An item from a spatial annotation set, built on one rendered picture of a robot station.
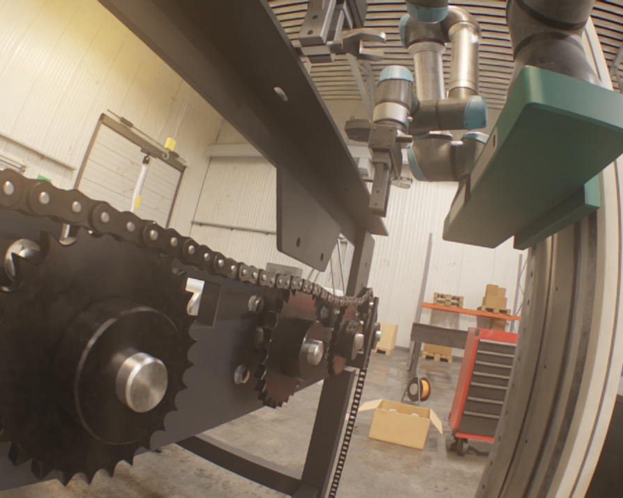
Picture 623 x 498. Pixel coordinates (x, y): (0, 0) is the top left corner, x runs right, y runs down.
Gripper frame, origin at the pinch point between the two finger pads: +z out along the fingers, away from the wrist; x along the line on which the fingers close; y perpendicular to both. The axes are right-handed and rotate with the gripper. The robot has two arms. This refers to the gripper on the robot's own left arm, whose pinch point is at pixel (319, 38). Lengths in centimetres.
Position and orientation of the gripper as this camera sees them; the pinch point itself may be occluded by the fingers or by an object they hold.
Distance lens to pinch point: 39.0
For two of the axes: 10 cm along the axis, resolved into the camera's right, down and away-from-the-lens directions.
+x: -3.3, -2.1, -9.2
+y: -9.2, -1.4, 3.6
